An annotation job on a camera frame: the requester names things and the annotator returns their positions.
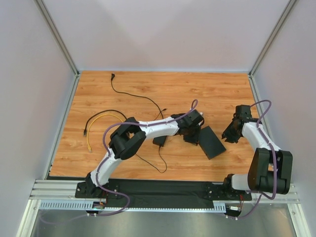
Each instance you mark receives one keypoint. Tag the right aluminium frame post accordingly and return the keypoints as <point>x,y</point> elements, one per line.
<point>272,36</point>

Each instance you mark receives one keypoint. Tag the black base mat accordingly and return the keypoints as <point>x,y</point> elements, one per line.
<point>163,193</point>

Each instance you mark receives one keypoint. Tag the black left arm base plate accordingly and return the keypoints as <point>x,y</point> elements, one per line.
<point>82,191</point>

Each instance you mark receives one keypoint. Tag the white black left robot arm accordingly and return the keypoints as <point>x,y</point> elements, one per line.
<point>129,136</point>

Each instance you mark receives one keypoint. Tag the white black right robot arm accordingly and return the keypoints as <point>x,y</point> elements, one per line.
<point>271,167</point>

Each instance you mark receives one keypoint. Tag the aluminium frame post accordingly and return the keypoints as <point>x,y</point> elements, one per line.
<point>57,36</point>
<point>272,36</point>

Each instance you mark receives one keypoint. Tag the left aluminium frame post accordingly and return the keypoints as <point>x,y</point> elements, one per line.
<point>57,36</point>

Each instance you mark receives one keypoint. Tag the grey slotted cable duct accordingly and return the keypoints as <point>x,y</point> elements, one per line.
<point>89,205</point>

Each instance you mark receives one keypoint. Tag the black network switch box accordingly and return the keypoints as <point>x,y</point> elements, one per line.
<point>209,143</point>

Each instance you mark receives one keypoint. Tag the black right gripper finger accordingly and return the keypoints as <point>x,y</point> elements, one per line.
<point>230,130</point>
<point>232,138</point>

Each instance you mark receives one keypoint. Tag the black power adapter brick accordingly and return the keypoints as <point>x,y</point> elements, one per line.
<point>160,141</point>

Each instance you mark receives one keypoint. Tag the aluminium frame rail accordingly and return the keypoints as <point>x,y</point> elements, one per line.
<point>65,190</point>

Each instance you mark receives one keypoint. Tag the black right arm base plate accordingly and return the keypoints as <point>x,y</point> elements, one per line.
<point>225,192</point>

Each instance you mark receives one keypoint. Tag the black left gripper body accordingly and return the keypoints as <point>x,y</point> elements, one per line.
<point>191,135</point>

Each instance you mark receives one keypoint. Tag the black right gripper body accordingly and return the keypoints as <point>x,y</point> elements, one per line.
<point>230,132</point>

